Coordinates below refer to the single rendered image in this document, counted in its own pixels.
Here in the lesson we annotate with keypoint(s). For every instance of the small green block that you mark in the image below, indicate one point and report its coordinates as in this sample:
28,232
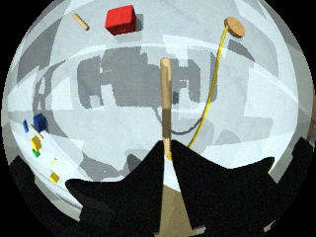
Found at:
37,153

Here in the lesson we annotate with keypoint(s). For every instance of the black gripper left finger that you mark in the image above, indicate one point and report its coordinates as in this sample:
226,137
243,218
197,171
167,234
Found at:
138,194

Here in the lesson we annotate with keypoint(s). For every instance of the tan round wooden button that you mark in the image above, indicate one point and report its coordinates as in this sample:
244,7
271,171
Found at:
235,27

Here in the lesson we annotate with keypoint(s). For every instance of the red block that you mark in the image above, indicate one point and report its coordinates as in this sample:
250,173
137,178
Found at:
121,20

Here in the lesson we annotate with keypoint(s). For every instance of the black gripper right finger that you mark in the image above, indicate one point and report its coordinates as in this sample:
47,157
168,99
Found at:
205,186

